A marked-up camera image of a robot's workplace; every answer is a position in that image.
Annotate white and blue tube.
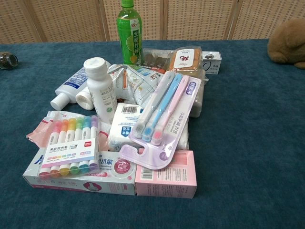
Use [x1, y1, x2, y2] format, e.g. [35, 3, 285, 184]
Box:
[50, 65, 91, 111]

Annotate tall white plastic bottle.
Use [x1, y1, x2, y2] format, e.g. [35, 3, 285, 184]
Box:
[83, 57, 118, 125]

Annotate small white plastic bottle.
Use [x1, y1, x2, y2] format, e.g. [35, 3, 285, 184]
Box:
[75, 86, 96, 111]

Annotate green tea drink bottle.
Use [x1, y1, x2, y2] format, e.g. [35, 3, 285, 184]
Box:
[116, 0, 144, 66]

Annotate grey toothbrush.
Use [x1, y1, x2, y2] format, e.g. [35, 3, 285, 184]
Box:
[132, 72, 174, 139]

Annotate blue toothbrush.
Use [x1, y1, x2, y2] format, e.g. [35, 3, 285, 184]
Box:
[142, 73, 183, 142]

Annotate purple toothbrush blister pack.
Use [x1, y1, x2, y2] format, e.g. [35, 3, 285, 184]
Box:
[118, 71, 203, 170]

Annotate pink toothbrush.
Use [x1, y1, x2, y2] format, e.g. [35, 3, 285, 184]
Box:
[152, 75, 190, 145]

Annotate white tissue pack blue label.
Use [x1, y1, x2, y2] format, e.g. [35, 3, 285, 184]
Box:
[107, 103, 190, 152]

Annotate silver foil snack bag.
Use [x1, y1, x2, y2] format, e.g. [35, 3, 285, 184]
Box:
[107, 63, 166, 108]

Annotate translucent white soft package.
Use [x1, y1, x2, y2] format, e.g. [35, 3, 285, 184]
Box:
[189, 71, 207, 119]

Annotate clear pack of brown snacks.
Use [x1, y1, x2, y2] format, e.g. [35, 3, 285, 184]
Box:
[142, 47, 178, 73]

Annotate purple highlighter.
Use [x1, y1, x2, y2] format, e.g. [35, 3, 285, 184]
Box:
[88, 114, 101, 171]

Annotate orange bread package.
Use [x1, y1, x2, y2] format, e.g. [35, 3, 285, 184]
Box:
[168, 46, 203, 75]

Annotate blue highlighter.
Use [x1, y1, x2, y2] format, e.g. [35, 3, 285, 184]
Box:
[79, 116, 92, 174]

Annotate pink carton box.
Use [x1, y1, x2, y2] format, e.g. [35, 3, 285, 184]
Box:
[134, 149, 198, 199]

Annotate green highlighter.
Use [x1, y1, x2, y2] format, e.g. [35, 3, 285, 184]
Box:
[69, 117, 85, 176]

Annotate small white carton box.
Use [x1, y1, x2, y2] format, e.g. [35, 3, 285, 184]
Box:
[201, 51, 223, 75]

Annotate white toothpaste carton box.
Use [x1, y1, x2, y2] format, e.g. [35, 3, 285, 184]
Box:
[22, 147, 137, 196]

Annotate yellow highlighter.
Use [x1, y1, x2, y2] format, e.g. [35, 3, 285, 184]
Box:
[59, 118, 77, 177]

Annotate clear highlighter set case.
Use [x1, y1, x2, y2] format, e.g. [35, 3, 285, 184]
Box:
[38, 114, 101, 180]

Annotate orange highlighter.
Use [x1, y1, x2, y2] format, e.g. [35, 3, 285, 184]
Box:
[49, 119, 70, 178]

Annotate pink highlighter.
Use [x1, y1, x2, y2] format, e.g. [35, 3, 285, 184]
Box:
[38, 120, 63, 179]

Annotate blue table cloth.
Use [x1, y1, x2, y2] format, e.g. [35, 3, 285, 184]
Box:
[0, 38, 305, 229]

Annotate pink and white plastic bag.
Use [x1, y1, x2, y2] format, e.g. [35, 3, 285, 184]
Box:
[25, 110, 110, 151]

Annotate woven rattan folding screen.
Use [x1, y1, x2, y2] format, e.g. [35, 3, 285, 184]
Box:
[0, 0, 305, 45]

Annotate brown plush toy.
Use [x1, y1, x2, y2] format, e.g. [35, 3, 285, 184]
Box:
[267, 17, 305, 69]

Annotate small glass jar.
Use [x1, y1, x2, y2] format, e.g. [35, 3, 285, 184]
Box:
[0, 52, 19, 70]

